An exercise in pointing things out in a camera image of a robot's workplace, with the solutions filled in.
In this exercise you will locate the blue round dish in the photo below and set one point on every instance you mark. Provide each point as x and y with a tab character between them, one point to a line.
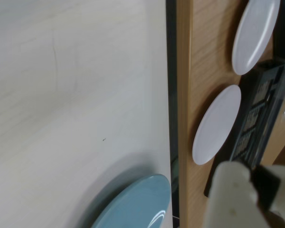
137	204

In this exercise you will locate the light wooden board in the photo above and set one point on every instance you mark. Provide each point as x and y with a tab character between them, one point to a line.
204	59

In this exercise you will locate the black electronic device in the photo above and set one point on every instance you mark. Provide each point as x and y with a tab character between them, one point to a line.
254	118

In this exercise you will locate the white round plastic plate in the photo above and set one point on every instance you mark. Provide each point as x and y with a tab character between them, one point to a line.
216	128
256	35

